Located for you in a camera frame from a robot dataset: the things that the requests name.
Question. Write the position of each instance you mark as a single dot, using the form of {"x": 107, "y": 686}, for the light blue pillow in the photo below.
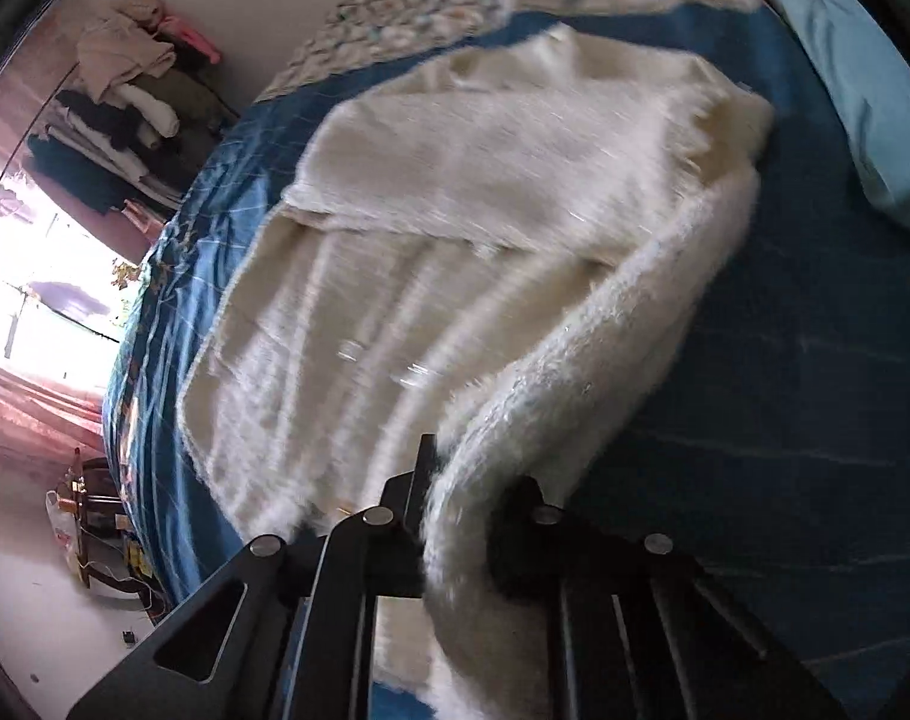
{"x": 869, "y": 83}

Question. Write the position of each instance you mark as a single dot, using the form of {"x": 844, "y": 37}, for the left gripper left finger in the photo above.
{"x": 285, "y": 628}

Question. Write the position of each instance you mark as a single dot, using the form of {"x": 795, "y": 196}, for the dark wooden stool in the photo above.
{"x": 107, "y": 550}

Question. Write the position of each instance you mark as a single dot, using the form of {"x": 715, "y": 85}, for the red window curtain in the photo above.
{"x": 47, "y": 423}

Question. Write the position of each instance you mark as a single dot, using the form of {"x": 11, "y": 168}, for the blue striped bed sheet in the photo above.
{"x": 780, "y": 443}

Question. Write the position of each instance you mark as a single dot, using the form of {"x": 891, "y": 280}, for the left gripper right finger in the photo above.
{"x": 635, "y": 628}

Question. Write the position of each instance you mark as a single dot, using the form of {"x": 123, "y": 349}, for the pile of folded clothes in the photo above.
{"x": 133, "y": 116}

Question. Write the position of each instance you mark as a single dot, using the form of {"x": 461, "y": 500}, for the white fluffy fleece garment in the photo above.
{"x": 503, "y": 249}

